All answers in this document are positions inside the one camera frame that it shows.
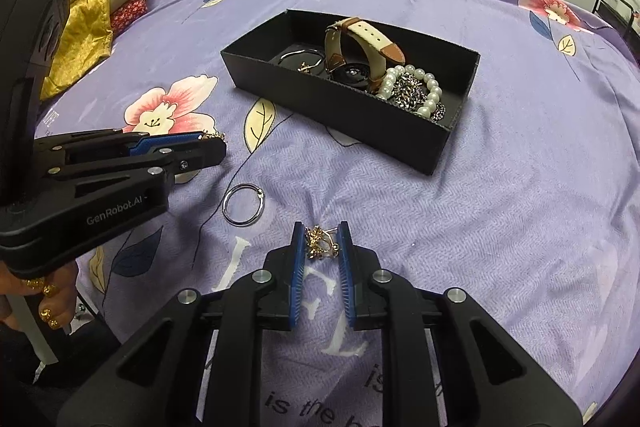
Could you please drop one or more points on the black metal rack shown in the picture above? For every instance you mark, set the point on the black metal rack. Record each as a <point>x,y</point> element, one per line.
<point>617,7</point>

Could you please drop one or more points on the thin silver bangle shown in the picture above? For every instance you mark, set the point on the thin silver bangle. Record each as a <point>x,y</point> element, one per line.
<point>300,52</point>

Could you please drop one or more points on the red patterned cloth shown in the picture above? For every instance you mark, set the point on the red patterned cloth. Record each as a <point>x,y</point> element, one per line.
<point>127,14</point>

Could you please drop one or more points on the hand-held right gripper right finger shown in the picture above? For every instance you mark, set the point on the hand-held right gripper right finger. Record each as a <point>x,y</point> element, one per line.
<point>345,277</point>

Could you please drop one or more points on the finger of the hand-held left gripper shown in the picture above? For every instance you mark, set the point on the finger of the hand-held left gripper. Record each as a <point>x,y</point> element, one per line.
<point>170,139</point>
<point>200,154</point>

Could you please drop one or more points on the gold flower earring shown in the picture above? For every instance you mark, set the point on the gold flower earring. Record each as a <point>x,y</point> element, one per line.
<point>317,241</point>

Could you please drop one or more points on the person's left hand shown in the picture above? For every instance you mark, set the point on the person's left hand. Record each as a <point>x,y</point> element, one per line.
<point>47,302</point>

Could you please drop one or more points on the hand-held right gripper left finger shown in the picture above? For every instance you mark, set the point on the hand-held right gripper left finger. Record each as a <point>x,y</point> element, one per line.
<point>295,277</point>

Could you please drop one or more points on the gold satin cloth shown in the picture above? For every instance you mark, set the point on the gold satin cloth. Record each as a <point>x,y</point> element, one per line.
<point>80,32</point>

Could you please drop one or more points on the black cardboard box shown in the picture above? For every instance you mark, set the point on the black cardboard box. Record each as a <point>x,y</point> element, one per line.
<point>325,109</point>

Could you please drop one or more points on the purple floral bedsheet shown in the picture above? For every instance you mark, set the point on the purple floral bedsheet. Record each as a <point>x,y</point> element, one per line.
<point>500,187</point>

